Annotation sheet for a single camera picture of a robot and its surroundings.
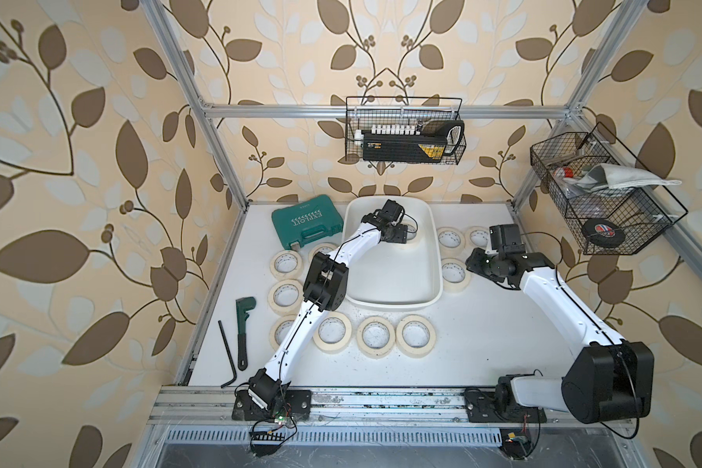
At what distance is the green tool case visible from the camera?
3.55ft

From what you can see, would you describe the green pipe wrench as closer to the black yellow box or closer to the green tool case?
the green tool case

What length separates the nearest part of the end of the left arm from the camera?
A: 32.6 inches

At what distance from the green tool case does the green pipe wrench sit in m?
0.23
